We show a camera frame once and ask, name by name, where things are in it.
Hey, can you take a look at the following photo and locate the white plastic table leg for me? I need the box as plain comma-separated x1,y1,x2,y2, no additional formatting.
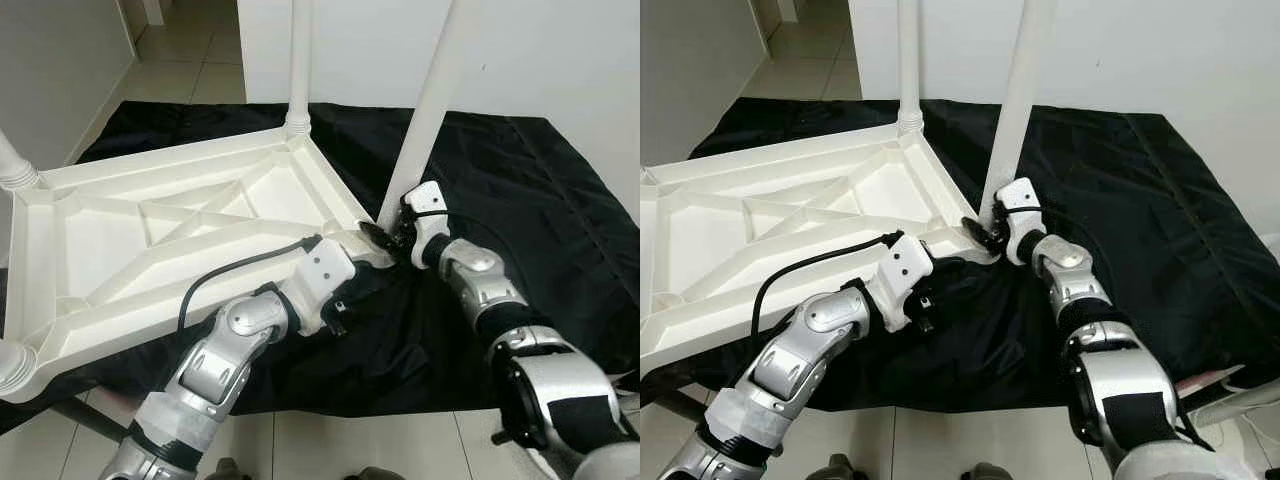
375,0,481,231
895,0,926,136
285,0,314,136
0,130,41,193
978,0,1056,226
0,340,36,396

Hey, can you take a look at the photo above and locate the white plastic children table top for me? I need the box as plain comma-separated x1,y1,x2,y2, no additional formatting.
0,128,396,403
640,125,1001,379

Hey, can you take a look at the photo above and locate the black table cloth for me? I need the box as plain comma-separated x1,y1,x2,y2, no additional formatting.
0,100,641,436
640,97,1280,411

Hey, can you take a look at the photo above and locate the black metal table leg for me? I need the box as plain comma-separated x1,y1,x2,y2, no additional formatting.
45,395,126,441
660,385,711,421

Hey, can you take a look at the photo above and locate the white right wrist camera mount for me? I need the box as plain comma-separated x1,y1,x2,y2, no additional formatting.
995,178,1046,266
405,182,451,271

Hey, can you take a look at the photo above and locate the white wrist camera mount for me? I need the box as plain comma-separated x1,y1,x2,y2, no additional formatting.
995,178,1046,266
405,182,451,271
872,238,936,333
285,235,359,336

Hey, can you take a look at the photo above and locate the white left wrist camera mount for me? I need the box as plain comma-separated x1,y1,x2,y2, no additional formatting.
872,238,936,333
285,235,359,336

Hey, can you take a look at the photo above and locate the white pedestal fan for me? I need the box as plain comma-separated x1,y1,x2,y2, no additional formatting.
1190,232,1280,461

